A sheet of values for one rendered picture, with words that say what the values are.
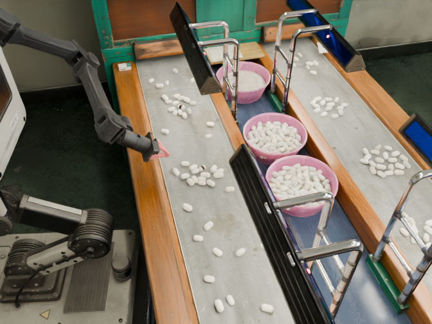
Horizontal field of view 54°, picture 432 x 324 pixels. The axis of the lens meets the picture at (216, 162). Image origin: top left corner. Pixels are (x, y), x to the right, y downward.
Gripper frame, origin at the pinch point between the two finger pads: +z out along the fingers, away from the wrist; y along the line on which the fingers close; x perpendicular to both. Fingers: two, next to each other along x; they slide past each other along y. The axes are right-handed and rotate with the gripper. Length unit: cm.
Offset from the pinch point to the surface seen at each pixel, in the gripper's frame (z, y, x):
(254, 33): 50, 83, -39
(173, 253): 0.8, -36.9, 9.9
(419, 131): 39, -36, -65
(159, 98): 11, 50, 5
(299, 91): 61, 37, -38
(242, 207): 23.6, -23.2, -6.3
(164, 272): -2.2, -43.0, 12.4
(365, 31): 182, 160, -78
